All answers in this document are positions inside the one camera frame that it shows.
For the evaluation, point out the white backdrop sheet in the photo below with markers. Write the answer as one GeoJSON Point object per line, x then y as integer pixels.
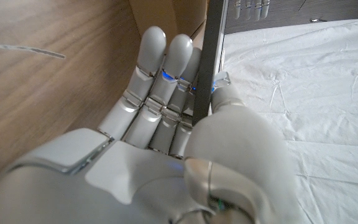
{"type": "Point", "coordinates": [315, 109]}

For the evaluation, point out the small framed whiteboard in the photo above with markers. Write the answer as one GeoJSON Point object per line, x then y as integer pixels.
{"type": "Point", "coordinates": [210, 46]}

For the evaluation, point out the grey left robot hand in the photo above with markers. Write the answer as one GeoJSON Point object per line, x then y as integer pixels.
{"type": "Point", "coordinates": [252, 9]}

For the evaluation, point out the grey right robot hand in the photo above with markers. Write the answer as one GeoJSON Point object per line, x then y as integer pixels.
{"type": "Point", "coordinates": [135, 174]}

